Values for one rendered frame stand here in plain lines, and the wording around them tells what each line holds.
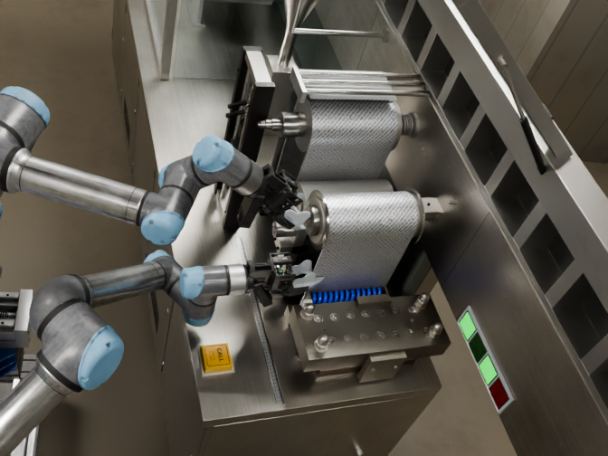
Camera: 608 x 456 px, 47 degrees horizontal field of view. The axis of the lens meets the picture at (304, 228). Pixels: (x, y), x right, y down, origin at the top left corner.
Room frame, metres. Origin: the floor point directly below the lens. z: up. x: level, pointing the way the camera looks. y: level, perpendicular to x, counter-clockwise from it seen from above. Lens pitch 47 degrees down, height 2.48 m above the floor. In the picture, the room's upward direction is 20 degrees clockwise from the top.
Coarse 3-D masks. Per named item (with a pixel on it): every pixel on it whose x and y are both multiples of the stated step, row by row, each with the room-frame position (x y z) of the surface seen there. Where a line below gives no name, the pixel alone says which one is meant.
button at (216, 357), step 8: (216, 344) 0.96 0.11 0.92; (224, 344) 0.97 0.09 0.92; (208, 352) 0.93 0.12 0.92; (216, 352) 0.94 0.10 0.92; (224, 352) 0.95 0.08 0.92; (208, 360) 0.91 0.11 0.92; (216, 360) 0.92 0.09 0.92; (224, 360) 0.92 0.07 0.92; (208, 368) 0.89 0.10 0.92; (216, 368) 0.90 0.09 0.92; (224, 368) 0.91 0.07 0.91
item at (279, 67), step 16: (288, 0) 1.82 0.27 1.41; (304, 0) 1.81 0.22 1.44; (288, 16) 1.83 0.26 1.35; (304, 16) 1.84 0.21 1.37; (288, 32) 1.84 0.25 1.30; (288, 48) 1.84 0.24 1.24; (272, 64) 1.84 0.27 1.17; (288, 64) 1.85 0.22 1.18; (272, 80) 1.80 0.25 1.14; (288, 80) 1.83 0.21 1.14; (288, 96) 1.84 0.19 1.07; (272, 112) 1.82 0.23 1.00
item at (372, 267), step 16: (320, 256) 1.13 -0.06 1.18; (336, 256) 1.16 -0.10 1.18; (352, 256) 1.18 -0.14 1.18; (368, 256) 1.20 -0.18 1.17; (384, 256) 1.22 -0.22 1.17; (400, 256) 1.25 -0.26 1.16; (320, 272) 1.14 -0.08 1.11; (336, 272) 1.17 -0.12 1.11; (352, 272) 1.19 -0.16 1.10; (368, 272) 1.21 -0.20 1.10; (384, 272) 1.24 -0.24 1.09; (320, 288) 1.15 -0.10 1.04; (336, 288) 1.18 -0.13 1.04; (352, 288) 1.20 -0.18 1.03
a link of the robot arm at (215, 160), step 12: (204, 144) 1.03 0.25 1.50; (216, 144) 1.03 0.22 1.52; (228, 144) 1.06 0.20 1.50; (192, 156) 1.02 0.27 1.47; (204, 156) 1.01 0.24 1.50; (216, 156) 1.01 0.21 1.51; (228, 156) 1.03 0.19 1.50; (240, 156) 1.06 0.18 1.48; (204, 168) 1.00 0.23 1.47; (216, 168) 1.00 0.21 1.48; (228, 168) 1.02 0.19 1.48; (240, 168) 1.04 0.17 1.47; (204, 180) 1.01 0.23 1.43; (216, 180) 1.01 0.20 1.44; (228, 180) 1.02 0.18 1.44; (240, 180) 1.03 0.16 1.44
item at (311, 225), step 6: (312, 204) 1.20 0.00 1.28; (306, 210) 1.20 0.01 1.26; (312, 210) 1.17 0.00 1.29; (312, 216) 1.16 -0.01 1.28; (318, 216) 1.16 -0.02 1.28; (306, 222) 1.18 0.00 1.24; (312, 222) 1.15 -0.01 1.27; (318, 222) 1.16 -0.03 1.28; (306, 228) 1.17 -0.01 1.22; (312, 228) 1.14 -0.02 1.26; (318, 228) 1.15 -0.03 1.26; (312, 234) 1.14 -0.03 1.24
